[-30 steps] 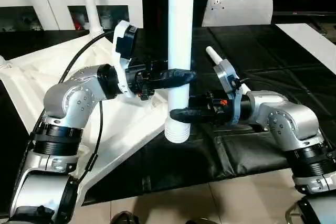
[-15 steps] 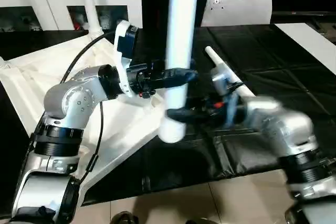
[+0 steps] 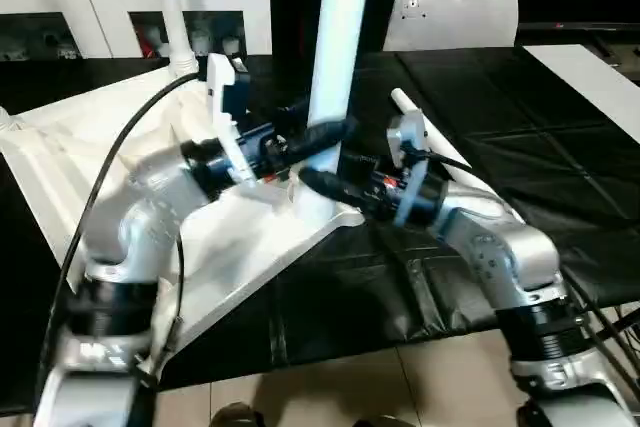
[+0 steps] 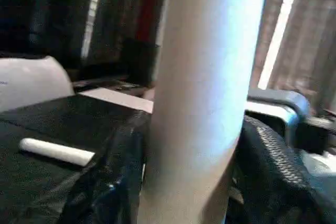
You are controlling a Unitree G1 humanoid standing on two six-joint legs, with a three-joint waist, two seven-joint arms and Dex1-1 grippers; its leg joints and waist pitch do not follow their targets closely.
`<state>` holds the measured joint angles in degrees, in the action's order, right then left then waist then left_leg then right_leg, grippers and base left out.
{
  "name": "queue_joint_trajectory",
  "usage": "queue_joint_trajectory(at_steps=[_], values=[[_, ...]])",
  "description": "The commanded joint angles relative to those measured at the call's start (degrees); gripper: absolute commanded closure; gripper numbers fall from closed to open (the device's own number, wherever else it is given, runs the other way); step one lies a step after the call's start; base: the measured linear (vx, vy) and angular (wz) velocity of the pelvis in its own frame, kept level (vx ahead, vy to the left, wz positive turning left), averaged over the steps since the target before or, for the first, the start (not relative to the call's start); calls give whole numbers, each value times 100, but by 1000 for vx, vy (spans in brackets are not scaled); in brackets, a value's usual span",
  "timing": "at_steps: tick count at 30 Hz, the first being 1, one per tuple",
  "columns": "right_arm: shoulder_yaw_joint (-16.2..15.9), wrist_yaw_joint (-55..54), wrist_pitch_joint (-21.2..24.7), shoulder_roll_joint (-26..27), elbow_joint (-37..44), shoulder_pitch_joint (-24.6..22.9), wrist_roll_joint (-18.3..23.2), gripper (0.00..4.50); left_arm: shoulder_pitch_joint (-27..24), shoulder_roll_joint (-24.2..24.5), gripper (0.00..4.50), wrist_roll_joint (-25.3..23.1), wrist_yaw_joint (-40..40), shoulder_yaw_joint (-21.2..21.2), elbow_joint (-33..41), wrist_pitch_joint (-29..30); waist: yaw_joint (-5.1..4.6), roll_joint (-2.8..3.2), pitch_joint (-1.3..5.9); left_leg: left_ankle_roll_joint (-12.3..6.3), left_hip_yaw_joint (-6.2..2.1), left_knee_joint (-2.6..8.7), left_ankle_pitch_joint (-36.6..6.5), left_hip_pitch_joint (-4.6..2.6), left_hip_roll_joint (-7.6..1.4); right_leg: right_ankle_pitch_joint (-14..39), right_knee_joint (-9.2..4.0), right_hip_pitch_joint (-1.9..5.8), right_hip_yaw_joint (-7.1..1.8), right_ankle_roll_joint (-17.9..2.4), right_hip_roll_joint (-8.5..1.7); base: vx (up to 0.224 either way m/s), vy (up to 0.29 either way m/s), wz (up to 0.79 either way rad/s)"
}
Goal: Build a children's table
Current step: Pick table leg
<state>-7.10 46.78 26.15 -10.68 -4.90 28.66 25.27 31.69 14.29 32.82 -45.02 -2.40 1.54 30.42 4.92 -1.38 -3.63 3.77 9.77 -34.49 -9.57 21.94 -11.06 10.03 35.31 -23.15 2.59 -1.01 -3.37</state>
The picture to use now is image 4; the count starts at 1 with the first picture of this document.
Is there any red upright panel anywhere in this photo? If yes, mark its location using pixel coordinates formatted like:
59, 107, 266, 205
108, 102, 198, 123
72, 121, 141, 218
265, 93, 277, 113
135, 0, 165, 45

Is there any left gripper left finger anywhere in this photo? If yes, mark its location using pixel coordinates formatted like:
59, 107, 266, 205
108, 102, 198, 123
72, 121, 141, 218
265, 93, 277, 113
59, 113, 148, 224

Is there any white table leg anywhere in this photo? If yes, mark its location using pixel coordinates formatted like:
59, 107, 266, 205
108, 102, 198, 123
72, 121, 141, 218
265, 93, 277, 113
19, 137, 97, 169
138, 0, 271, 224

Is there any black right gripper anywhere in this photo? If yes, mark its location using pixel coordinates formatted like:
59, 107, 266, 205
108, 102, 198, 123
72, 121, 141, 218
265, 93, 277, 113
295, 115, 336, 155

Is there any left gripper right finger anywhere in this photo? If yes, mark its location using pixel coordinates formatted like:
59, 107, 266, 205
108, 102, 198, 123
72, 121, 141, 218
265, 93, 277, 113
227, 115, 336, 224

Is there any grey-brown curtain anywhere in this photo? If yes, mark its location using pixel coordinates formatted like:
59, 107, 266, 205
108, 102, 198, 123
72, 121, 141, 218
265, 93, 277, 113
248, 0, 336, 99

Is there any white chair back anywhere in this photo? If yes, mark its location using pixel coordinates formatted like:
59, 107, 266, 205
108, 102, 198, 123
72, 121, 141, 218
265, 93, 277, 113
0, 56, 76, 113

